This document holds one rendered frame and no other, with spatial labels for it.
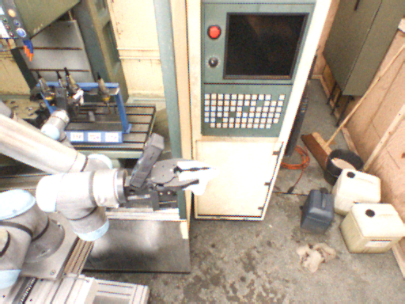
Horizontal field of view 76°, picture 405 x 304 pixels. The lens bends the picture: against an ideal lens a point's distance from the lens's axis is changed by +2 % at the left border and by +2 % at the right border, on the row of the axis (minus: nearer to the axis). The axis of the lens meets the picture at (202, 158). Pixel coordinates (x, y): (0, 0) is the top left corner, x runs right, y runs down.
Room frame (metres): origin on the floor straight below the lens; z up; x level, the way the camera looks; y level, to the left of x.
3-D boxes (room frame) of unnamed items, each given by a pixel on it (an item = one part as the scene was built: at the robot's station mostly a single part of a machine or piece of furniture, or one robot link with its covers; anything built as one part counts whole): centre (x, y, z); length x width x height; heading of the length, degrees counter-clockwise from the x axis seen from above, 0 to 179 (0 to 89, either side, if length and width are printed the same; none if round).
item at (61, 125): (0.94, 0.69, 1.24); 0.11 x 0.08 x 0.09; 178
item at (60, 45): (1.88, 1.09, 1.16); 0.48 x 0.05 x 0.51; 88
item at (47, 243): (0.43, 0.55, 1.21); 0.15 x 0.15 x 0.10
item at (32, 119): (1.48, 1.22, 0.97); 0.29 x 0.23 x 0.05; 88
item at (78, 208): (0.33, 0.27, 1.56); 0.11 x 0.08 x 0.09; 98
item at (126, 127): (1.37, 0.51, 1.05); 0.10 x 0.05 x 0.30; 178
